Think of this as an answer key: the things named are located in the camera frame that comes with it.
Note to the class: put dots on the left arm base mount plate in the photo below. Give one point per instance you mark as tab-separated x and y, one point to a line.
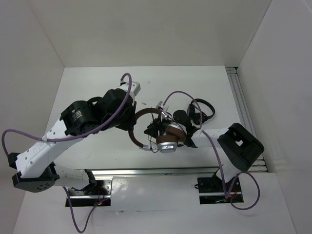
100	195

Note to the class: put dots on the large black wrapped headphones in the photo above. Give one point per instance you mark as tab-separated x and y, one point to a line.
194	113

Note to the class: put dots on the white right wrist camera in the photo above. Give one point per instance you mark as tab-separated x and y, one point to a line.
164	110

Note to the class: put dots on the aluminium side rail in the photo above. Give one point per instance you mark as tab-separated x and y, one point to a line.
244	114

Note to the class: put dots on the brown silver headphones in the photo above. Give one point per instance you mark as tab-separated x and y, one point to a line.
167	132

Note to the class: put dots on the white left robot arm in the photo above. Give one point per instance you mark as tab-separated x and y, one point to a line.
36	170

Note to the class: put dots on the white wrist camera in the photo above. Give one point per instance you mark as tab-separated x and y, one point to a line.
164	110
134	89

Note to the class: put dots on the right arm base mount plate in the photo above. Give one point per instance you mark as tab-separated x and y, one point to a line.
211	191

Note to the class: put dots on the aluminium table rail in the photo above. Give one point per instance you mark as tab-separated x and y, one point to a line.
191	171

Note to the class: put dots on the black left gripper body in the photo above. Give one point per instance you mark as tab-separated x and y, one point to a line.
125	120

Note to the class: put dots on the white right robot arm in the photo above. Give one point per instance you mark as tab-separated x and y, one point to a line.
238	144

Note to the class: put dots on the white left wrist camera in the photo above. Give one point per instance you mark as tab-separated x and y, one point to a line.
134	89

